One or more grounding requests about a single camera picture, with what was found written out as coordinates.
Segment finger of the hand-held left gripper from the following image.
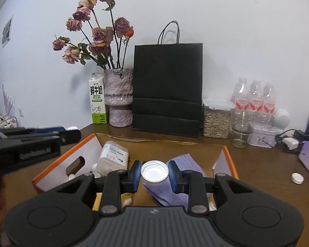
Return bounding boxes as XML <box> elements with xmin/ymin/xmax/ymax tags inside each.
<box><xmin>0</xmin><ymin>126</ymin><xmax>66</xmax><ymax>135</ymax></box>
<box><xmin>15</xmin><ymin>129</ymin><xmax>81</xmax><ymax>150</ymax></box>

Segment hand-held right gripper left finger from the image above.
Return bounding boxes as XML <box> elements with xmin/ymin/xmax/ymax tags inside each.
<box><xmin>56</xmin><ymin>160</ymin><xmax>143</xmax><ymax>216</ymax></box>

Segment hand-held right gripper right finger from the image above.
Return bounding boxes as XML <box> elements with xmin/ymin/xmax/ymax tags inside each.
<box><xmin>168</xmin><ymin>160</ymin><xmax>253</xmax><ymax>216</ymax></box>

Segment white ribbed bottle cap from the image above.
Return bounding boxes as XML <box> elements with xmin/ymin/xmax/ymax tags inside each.
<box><xmin>140</xmin><ymin>160</ymin><xmax>169</xmax><ymax>183</ymax></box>

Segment purple woven pouch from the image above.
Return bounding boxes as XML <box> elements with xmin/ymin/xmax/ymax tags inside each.
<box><xmin>143</xmin><ymin>154</ymin><xmax>209</xmax><ymax>207</ymax></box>

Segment white wet wipes pack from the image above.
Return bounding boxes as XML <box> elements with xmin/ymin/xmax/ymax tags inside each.
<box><xmin>96</xmin><ymin>141</ymin><xmax>130</xmax><ymax>177</ymax></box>

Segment cardboard box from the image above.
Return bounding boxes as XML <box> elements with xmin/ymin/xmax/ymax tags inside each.
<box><xmin>32</xmin><ymin>133</ymin><xmax>239</xmax><ymax>211</ymax></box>

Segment wooden desktop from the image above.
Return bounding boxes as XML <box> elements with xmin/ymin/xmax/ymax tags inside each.
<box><xmin>1</xmin><ymin>125</ymin><xmax>309</xmax><ymax>247</ymax></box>

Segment white green milk carton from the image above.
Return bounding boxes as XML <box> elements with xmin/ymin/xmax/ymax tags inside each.
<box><xmin>88</xmin><ymin>72</ymin><xmax>110</xmax><ymax>124</ymax></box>

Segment purple reed bundle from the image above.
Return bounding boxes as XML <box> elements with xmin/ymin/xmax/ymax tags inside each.
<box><xmin>2</xmin><ymin>84</ymin><xmax>16</xmax><ymax>116</ymax></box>

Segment purple ceramic vase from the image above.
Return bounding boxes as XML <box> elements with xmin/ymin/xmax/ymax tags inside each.
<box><xmin>103</xmin><ymin>68</ymin><xmax>134</xmax><ymax>128</ymax></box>

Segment clear container of seeds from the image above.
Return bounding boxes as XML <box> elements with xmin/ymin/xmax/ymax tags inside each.
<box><xmin>201</xmin><ymin>98</ymin><xmax>235</xmax><ymax>139</ymax></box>

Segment clear glass cup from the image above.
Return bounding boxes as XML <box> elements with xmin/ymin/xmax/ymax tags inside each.
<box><xmin>231</xmin><ymin>110</ymin><xmax>255</xmax><ymax>148</ymax></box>

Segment black paper bag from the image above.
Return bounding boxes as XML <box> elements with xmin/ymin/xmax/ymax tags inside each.
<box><xmin>132</xmin><ymin>21</ymin><xmax>204</xmax><ymax>138</ymax></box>

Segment pale printed tin box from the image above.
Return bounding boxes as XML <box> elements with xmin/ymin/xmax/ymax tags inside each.
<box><xmin>247</xmin><ymin>124</ymin><xmax>278</xmax><ymax>149</ymax></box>

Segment water bottle red label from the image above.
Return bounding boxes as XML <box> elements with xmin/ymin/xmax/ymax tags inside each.
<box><xmin>262</xmin><ymin>83</ymin><xmax>277</xmax><ymax>114</ymax></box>
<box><xmin>230</xmin><ymin>77</ymin><xmax>250</xmax><ymax>111</ymax></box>
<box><xmin>248</xmin><ymin>79</ymin><xmax>264</xmax><ymax>112</ymax></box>

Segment dried rose bouquet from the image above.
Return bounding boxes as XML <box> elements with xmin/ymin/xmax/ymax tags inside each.
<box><xmin>52</xmin><ymin>0</ymin><xmax>134</xmax><ymax>70</ymax></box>

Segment white charger plug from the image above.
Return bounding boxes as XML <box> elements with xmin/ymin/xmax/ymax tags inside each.
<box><xmin>282</xmin><ymin>137</ymin><xmax>299</xmax><ymax>150</ymax></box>

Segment white round speaker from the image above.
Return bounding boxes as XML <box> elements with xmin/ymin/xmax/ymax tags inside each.
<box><xmin>273</xmin><ymin>108</ymin><xmax>291</xmax><ymax>128</ymax></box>

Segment small white round disc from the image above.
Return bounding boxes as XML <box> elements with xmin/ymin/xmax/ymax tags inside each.
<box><xmin>291</xmin><ymin>172</ymin><xmax>305</xmax><ymax>185</ymax></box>

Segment white wire basket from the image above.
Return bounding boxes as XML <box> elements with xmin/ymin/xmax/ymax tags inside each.
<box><xmin>0</xmin><ymin>116</ymin><xmax>18</xmax><ymax>129</ymax></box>

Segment wall picture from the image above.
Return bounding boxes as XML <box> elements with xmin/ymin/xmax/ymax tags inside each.
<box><xmin>1</xmin><ymin>14</ymin><xmax>14</xmax><ymax>48</ymax></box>

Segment white charger with cables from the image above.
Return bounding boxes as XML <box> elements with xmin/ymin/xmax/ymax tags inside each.
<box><xmin>275</xmin><ymin>129</ymin><xmax>309</xmax><ymax>155</ymax></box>

